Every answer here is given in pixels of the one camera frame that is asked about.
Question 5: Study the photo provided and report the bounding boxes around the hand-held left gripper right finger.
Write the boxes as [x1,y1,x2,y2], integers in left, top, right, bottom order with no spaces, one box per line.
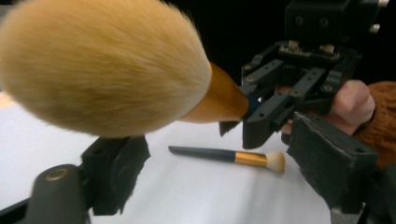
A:
[286,111,379,216]

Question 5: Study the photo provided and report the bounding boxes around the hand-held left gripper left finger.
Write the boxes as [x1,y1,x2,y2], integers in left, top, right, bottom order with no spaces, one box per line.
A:
[82,134,151,216]

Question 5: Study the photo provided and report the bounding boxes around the small slim makeup brush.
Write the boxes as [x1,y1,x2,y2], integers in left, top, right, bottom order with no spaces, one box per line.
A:
[167,145,287,174]

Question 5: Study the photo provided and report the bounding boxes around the large fluffy makeup brush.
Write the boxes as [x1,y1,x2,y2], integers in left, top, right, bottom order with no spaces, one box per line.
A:
[0,0,250,138]

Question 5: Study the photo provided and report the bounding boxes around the white table mat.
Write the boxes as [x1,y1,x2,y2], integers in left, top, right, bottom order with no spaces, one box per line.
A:
[0,102,332,224]

